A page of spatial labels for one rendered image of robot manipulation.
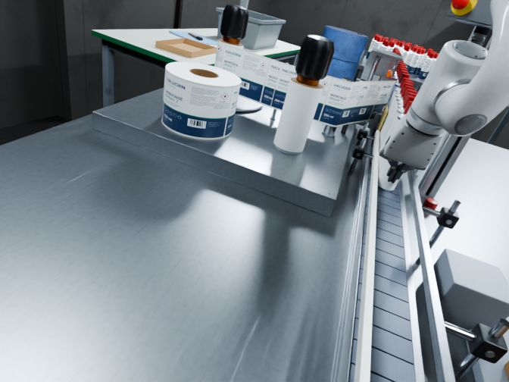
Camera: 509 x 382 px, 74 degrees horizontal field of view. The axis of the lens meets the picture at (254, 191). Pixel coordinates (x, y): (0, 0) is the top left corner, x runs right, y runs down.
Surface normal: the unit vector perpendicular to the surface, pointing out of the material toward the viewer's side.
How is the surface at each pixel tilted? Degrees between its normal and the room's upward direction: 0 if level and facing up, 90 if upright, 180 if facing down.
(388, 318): 0
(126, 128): 90
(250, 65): 90
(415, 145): 111
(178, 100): 90
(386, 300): 0
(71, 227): 0
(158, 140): 90
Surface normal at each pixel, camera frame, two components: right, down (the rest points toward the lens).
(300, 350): 0.22, -0.83
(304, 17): -0.43, 0.40
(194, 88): -0.14, 0.50
